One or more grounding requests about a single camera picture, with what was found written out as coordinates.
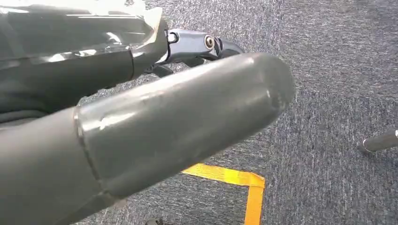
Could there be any yellow floor tape square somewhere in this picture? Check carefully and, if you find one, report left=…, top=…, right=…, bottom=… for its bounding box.
left=182, top=164, right=266, bottom=225

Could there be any black stand leg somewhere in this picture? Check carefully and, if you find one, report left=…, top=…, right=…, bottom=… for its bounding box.
left=357, top=128, right=398, bottom=153

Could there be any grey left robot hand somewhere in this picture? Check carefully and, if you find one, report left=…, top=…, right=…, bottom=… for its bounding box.
left=0, top=0, right=296, bottom=225

